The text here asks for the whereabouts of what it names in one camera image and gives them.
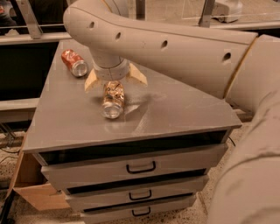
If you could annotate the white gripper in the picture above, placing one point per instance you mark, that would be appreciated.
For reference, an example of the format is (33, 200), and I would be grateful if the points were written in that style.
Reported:
(111, 73)

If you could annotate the orange patterned soda can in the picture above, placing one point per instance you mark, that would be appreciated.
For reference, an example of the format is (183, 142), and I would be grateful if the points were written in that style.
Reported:
(113, 99)

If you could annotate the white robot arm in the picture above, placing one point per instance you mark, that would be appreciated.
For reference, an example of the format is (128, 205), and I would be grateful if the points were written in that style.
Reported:
(242, 68)

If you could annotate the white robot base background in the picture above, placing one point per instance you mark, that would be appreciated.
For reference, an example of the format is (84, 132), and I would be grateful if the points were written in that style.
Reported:
(227, 11)

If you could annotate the red soda can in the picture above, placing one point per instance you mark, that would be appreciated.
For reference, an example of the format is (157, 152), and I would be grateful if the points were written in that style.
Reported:
(75, 63)

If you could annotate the grey drawer cabinet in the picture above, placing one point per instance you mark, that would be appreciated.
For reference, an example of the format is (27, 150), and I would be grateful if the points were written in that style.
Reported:
(165, 115)

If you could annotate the top grey drawer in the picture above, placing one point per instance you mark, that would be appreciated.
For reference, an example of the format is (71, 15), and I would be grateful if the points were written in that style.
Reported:
(88, 173)

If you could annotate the grey drawer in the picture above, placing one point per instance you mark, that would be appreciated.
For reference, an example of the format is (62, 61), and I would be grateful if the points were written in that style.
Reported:
(136, 193)
(139, 209)
(88, 173)

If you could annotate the middle grey drawer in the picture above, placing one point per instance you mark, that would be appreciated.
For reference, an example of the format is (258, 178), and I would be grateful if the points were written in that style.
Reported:
(136, 193)

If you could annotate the cardboard box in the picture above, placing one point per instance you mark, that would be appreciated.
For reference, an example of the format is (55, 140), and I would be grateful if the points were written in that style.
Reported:
(29, 183)

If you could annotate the bottom grey drawer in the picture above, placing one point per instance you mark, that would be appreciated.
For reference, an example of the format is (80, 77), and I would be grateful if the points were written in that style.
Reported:
(139, 209)

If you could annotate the right metal railing post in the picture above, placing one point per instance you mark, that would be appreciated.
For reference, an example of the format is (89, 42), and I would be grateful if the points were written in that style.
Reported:
(206, 14)

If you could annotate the metal railing post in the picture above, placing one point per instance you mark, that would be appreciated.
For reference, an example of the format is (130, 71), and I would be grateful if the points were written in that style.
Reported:
(29, 18)
(206, 14)

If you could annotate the left metal railing post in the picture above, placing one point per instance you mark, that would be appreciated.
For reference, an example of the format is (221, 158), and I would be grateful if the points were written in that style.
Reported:
(29, 18)

